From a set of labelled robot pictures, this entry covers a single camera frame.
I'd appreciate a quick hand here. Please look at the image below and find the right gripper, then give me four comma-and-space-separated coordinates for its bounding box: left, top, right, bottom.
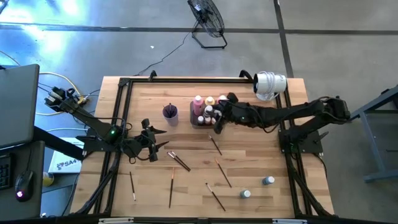
211, 92, 246, 134

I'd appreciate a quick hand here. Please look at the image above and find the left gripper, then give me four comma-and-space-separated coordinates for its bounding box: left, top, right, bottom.
133, 118, 170, 162

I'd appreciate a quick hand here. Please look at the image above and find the thin silver ferrule paint brush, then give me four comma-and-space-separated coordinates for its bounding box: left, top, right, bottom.
208, 133, 223, 156

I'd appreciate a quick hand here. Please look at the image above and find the orange bristle paint brush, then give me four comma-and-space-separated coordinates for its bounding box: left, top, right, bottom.
169, 167, 176, 209

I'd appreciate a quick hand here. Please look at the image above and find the lilac plastic cup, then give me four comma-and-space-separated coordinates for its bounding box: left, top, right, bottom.
162, 104, 180, 127

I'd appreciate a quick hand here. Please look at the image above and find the grey translucent plastic bin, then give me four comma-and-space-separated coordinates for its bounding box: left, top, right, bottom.
189, 100, 218, 129

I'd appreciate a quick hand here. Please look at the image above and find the white light strip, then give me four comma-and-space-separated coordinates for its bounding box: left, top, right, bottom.
272, 218, 308, 224
98, 217, 134, 224

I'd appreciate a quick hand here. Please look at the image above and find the black floor fan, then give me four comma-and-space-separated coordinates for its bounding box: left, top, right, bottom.
187, 0, 228, 50

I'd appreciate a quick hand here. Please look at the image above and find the white cardboard box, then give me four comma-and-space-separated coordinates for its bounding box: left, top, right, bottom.
48, 136, 85, 174

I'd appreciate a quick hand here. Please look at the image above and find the black diagonal desk beam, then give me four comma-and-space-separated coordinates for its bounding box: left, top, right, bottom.
33, 126, 85, 161

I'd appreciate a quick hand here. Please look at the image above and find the yellow round object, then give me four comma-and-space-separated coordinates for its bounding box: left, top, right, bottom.
42, 172, 55, 187

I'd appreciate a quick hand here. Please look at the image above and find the black computer mouse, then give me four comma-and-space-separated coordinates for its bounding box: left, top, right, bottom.
14, 170, 34, 202

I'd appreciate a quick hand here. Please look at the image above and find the grey laptop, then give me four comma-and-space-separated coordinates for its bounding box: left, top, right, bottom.
0, 64, 40, 149

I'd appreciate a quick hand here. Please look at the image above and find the grey metal table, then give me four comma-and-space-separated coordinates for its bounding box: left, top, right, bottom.
343, 85, 398, 183

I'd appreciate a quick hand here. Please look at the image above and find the black keyboard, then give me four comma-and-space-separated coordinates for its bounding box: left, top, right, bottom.
0, 154, 13, 190

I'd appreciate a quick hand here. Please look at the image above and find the dark grey desk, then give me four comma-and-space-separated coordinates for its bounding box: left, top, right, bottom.
0, 139, 44, 218

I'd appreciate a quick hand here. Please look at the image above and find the black fan power cable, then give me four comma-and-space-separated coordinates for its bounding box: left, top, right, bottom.
133, 30, 192, 77

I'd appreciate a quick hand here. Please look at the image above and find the black floor cable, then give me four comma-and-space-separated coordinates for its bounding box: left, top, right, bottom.
37, 81, 101, 125

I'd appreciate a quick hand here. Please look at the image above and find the white floor cable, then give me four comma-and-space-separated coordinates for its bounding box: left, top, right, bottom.
45, 126, 90, 133

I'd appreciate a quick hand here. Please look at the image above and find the yellow floor cable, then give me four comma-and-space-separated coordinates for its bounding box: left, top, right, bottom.
0, 49, 85, 116

